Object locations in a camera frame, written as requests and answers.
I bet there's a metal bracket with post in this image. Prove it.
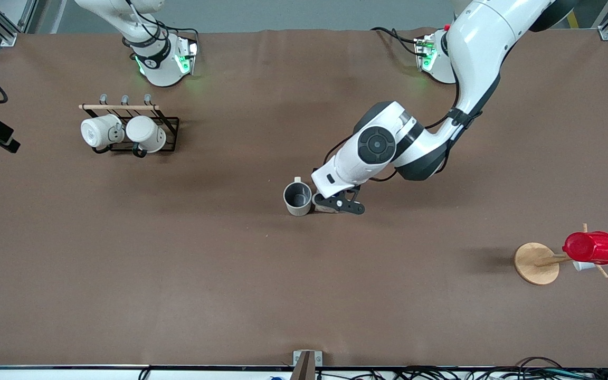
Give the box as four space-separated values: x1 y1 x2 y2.
291 350 324 380

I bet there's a black wire rack wooden bar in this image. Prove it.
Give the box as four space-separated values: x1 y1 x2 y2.
79 103 180 158

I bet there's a grey cup with white handle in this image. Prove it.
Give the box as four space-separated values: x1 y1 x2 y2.
283 177 314 217

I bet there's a white mug with face print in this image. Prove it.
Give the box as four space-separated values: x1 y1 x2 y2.
81 114 125 154

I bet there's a plain white mug black handle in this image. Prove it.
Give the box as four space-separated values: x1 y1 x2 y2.
126 116 167 158

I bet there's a black cable bundle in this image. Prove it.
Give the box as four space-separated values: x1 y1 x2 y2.
330 357 608 380

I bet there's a wooden mug tree stand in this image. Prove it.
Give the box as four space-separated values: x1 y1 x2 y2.
514 223 608 286

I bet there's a red plastic cup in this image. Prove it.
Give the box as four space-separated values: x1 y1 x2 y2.
563 231 608 265

